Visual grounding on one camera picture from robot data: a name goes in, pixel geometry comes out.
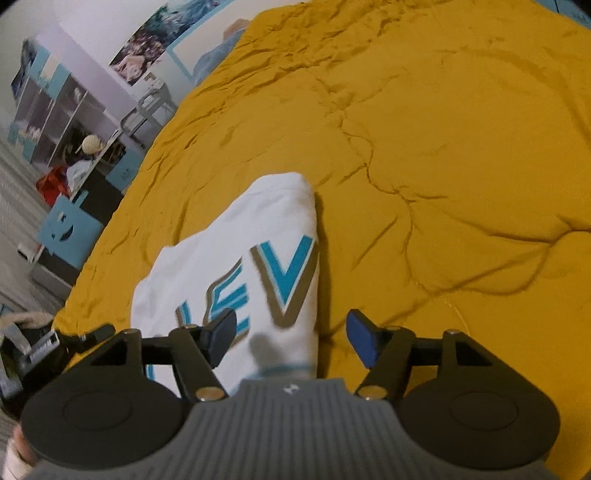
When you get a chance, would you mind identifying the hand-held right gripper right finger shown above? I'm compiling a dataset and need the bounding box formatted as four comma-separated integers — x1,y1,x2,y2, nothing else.
346,309,509,401

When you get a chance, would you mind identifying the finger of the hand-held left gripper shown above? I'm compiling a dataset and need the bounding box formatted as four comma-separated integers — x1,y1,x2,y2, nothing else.
56,324,116,354

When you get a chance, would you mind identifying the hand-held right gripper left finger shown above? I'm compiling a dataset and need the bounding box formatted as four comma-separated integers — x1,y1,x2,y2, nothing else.
76,308,237,401

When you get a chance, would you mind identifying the white t-shirt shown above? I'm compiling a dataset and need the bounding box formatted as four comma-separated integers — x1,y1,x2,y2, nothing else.
130,172,321,393

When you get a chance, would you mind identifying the blue smiley face board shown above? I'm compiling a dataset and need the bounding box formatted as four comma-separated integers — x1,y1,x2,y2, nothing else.
37,189,105,271

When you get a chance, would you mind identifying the red bag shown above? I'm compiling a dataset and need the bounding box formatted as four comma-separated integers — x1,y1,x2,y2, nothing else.
36,165,71,206

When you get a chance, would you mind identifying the mustard yellow blanket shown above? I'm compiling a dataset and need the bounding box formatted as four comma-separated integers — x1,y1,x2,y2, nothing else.
54,0,591,480

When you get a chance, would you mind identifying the grey stool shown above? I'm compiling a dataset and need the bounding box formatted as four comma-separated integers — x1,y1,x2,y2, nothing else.
121,74,178,148

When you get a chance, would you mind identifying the blue and white shelf unit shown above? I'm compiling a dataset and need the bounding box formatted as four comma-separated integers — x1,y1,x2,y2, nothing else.
7,39,148,195

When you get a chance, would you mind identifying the blue pillow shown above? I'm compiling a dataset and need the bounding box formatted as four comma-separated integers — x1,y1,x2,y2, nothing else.
191,18,252,86

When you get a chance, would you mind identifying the white and blue headboard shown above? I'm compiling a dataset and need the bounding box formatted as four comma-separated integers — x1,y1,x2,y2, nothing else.
165,0,243,85

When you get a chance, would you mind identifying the wall poster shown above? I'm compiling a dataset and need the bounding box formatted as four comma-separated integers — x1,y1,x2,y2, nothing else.
108,0,236,86

